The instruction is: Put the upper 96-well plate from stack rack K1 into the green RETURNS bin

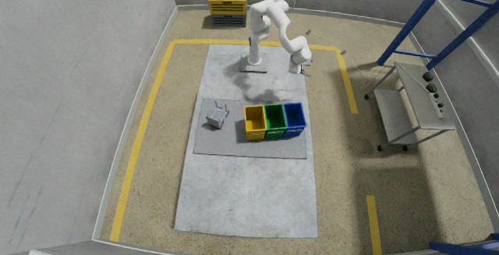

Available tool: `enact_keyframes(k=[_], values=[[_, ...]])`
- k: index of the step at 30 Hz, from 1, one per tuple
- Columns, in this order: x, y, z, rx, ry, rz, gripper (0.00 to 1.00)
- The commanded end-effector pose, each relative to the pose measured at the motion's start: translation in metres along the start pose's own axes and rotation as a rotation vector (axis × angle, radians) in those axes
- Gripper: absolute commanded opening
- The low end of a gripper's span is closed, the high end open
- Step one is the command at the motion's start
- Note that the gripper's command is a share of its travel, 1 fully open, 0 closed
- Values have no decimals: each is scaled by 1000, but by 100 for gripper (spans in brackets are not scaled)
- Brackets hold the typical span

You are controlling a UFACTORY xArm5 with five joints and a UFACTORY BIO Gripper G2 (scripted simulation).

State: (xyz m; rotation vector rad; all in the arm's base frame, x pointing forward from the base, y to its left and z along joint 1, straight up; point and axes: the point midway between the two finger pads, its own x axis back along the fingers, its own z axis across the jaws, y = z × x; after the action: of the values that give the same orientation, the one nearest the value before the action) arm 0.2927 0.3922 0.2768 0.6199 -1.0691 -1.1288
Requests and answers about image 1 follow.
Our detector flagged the green open-top bin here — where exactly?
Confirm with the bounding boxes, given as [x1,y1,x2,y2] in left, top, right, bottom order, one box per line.
[264,104,287,139]

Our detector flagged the blue bin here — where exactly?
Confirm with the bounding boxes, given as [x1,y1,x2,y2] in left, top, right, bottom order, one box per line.
[283,102,307,137]

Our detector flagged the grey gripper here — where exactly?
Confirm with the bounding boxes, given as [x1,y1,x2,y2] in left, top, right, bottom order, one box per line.
[288,62,311,77]

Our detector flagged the yellow recycle bin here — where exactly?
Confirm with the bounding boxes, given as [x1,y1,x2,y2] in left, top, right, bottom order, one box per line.
[244,105,267,140]

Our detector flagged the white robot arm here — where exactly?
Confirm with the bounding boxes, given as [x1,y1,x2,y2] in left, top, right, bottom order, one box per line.
[247,0,311,66]

